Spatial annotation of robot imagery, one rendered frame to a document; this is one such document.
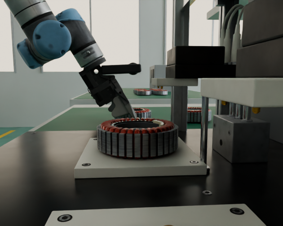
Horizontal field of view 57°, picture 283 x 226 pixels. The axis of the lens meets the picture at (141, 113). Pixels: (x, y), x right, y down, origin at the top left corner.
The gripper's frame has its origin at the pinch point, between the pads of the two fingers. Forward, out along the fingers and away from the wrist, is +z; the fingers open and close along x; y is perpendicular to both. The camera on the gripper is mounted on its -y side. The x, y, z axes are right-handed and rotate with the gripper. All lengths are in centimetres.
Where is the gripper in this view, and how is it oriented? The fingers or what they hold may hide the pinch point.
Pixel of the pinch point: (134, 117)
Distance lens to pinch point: 79.5
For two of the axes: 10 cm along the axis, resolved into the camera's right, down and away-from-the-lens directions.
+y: -8.5, 5.2, -1.1
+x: 2.1, 1.3, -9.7
